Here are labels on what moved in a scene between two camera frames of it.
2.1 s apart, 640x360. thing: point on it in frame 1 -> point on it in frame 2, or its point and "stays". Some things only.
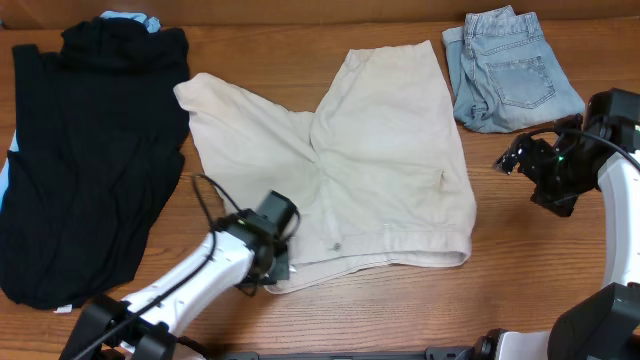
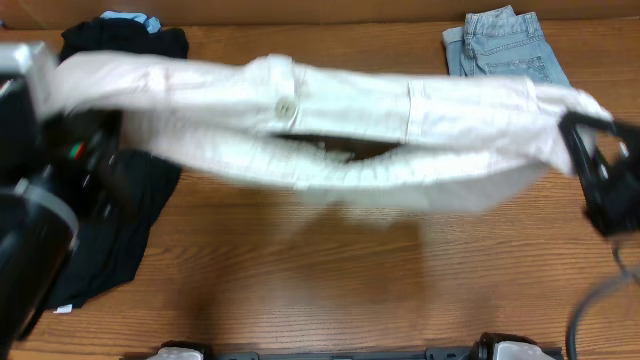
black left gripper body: [279, 265] -> [93, 153]
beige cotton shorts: [376, 173] -> [326, 135]
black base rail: [446, 353] stays
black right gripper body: [561, 177] -> [619, 193]
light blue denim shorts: [504, 75] stays
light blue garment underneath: [154, 26] stays
